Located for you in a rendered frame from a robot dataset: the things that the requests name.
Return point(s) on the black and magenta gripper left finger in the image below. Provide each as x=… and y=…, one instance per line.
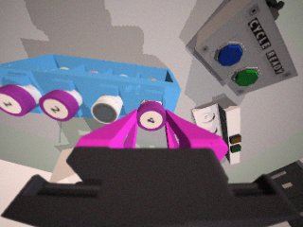
x=113, y=134

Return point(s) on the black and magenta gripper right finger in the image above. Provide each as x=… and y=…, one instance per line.
x=192, y=136

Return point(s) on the blue tube rack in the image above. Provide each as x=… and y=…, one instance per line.
x=91, y=85

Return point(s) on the purple screw cap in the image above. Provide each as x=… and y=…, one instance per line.
x=151, y=116
x=15, y=100
x=59, y=105

